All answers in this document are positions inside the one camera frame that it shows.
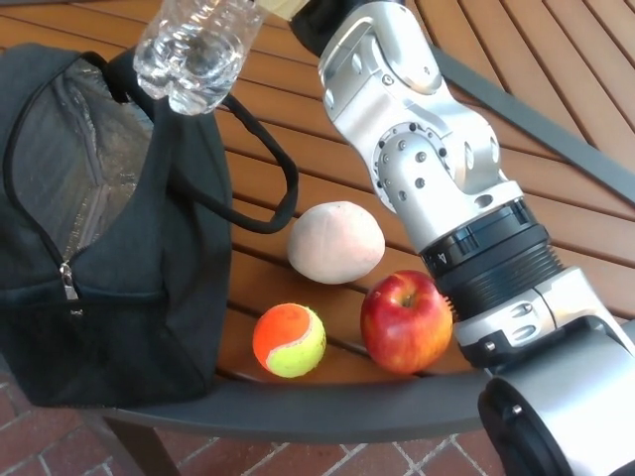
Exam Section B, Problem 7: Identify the orange and yellow tennis ball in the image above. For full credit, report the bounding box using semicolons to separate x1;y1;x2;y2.
252;302;327;379

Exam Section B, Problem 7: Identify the dark metal table leg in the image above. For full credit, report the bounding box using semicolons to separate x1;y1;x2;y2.
101;416;165;476

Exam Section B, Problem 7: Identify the dark grey insulated lunch bag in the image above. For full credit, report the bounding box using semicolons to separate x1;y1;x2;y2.
0;43;300;409

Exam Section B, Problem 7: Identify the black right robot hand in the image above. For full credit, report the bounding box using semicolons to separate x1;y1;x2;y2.
257;0;358;56

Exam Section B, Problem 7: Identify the clear plastic water bottle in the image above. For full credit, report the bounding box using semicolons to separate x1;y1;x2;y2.
132;0;264;116

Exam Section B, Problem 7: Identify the red apple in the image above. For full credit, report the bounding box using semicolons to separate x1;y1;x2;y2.
359;270;454;375

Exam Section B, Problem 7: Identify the white round soft toy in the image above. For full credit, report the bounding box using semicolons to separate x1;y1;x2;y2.
287;200;387;286

